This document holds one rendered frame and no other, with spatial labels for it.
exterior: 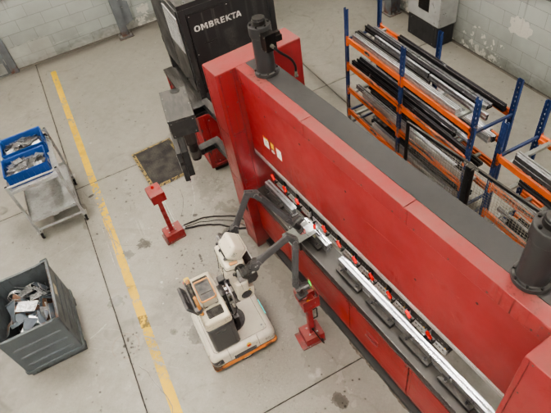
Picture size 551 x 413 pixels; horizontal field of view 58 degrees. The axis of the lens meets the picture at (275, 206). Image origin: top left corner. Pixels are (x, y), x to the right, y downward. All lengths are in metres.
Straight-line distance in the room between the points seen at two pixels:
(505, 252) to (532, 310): 0.34
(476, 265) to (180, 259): 3.88
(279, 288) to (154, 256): 1.58
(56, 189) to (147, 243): 1.49
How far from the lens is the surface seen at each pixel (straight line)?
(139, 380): 5.30
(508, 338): 3.01
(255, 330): 4.88
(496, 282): 2.74
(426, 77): 5.55
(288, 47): 4.53
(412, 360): 4.04
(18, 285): 5.87
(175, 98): 4.75
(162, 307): 5.62
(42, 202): 6.92
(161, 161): 7.19
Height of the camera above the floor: 4.52
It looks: 47 degrees down
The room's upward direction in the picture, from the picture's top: 11 degrees counter-clockwise
